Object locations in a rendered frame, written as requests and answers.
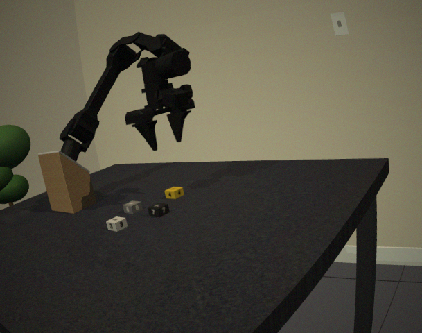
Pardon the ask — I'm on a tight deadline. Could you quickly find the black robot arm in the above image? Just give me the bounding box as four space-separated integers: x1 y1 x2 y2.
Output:
59 32 193 161

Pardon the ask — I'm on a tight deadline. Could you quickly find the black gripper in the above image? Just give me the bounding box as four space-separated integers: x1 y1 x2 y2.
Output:
125 79 195 151

